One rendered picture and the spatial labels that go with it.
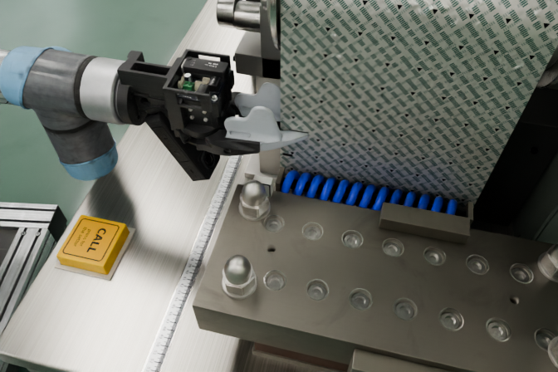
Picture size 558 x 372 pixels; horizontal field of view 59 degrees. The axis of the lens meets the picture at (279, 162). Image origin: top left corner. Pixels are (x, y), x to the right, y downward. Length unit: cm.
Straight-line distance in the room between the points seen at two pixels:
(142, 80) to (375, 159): 27
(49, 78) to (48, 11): 247
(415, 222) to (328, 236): 10
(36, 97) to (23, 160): 160
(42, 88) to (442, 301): 49
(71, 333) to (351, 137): 42
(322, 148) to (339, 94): 9
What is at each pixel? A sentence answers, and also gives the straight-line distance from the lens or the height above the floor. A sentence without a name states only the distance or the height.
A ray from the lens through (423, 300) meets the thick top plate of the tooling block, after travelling 53.
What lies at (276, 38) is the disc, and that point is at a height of 122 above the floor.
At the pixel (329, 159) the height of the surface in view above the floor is 106.
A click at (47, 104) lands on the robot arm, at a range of 63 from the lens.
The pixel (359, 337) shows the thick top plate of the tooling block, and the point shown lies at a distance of 50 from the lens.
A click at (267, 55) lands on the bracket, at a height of 114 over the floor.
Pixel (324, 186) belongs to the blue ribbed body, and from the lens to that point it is 58.
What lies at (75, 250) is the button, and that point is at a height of 92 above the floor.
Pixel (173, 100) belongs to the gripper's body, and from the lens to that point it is 53.
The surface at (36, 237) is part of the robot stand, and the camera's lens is 168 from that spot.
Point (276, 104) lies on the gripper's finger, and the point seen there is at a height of 112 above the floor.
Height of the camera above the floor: 149
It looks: 49 degrees down
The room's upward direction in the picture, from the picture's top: straight up
